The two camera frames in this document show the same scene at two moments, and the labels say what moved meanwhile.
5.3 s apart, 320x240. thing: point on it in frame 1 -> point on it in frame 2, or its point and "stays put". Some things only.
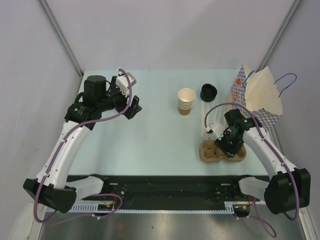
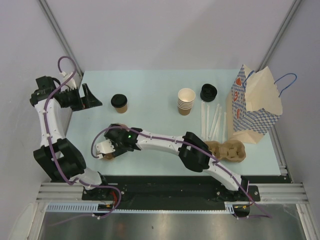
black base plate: [139, 189] stays put
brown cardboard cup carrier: [210, 152] stays put
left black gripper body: [115, 99] -> [71, 99]
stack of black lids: [208, 92] stays put
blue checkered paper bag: [256, 92] stays put
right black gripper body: [230, 144] -> [118, 146]
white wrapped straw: [203, 113] stays put
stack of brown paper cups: [185, 98] stays put
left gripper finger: [134, 108] -> [89, 100]
